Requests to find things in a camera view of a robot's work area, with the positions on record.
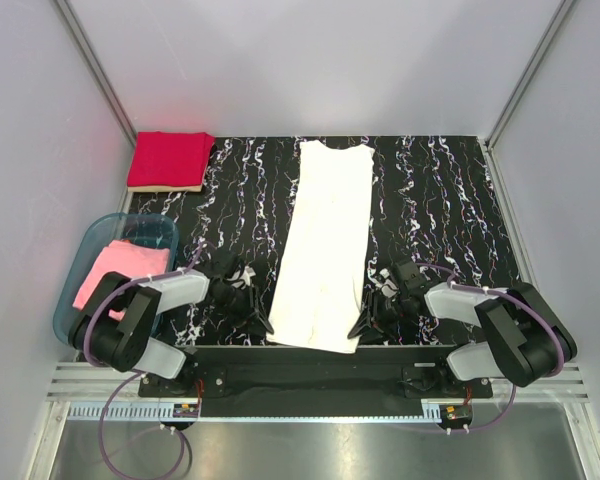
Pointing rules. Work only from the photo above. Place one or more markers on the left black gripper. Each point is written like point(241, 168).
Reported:
point(251, 310)

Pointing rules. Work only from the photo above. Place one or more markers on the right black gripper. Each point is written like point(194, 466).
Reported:
point(371, 318)

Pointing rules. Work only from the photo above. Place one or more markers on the white t shirt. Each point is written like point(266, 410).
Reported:
point(318, 294)

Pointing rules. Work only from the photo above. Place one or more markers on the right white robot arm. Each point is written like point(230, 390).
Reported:
point(524, 340)

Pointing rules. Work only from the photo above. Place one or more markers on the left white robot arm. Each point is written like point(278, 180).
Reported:
point(116, 327)

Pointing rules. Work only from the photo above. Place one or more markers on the folded beige t shirt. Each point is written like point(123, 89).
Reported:
point(164, 188)

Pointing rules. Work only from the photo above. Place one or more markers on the pink t shirt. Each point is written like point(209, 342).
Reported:
point(125, 258)

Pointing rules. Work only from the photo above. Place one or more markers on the folded red t shirt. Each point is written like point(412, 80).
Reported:
point(167, 158)

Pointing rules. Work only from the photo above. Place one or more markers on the teal plastic basket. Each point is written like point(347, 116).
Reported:
point(147, 230)

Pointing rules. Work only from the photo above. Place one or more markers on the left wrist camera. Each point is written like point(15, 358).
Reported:
point(243, 278)

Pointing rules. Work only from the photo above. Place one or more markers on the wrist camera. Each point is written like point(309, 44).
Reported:
point(243, 278)
point(385, 284)

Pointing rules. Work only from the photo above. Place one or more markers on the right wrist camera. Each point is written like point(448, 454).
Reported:
point(385, 284)

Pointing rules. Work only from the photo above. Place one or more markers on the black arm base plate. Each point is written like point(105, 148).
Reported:
point(386, 376)

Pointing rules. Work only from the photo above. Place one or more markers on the grey slotted cable duct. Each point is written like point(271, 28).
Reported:
point(410, 412)

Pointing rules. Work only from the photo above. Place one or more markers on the right aluminium frame post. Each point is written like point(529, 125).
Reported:
point(541, 51)

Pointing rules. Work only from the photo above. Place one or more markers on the aluminium frame post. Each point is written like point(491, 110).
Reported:
point(88, 53)
point(541, 51)

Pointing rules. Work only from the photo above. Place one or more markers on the left aluminium frame post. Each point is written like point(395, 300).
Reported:
point(88, 53)

